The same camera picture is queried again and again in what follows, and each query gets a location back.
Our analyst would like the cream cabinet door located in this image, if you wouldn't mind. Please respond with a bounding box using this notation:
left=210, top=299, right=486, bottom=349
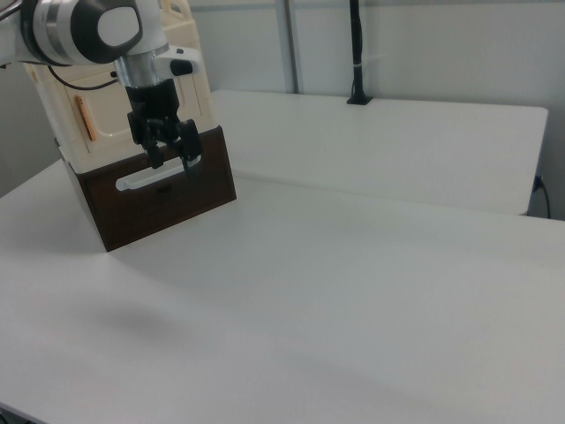
left=64, top=72, right=209, bottom=155

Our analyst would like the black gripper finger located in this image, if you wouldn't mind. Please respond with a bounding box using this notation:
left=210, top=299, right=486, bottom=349
left=166, top=117, right=204, bottom=181
left=126, top=112, right=165, bottom=170

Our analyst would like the white drawer handle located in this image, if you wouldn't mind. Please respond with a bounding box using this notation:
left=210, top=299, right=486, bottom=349
left=115, top=156, right=202, bottom=193

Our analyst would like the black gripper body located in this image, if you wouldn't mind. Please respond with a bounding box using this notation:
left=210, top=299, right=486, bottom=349
left=124, top=79, right=181, bottom=125

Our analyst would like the black pole with cables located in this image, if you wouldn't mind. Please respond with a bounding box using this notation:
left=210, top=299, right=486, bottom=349
left=348, top=0, right=368, bottom=101

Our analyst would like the wooden door handle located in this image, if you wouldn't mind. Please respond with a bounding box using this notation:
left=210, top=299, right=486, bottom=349
left=73, top=95, right=98, bottom=143

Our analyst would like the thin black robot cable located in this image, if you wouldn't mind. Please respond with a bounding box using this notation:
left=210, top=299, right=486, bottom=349
left=46, top=64, right=121, bottom=92

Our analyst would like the dark brown drawer box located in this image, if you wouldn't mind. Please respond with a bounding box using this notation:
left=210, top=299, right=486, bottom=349
left=54, top=125, right=237, bottom=254

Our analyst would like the black wall cable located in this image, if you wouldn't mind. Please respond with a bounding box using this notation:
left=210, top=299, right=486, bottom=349
left=532, top=175, right=553, bottom=219

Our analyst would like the cream plastic cabinet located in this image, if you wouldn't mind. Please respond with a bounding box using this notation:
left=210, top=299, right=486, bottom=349
left=24, top=0, right=216, bottom=175

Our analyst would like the grey metal wall strip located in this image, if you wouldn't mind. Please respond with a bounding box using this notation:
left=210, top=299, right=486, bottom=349
left=279, top=0, right=306, bottom=95

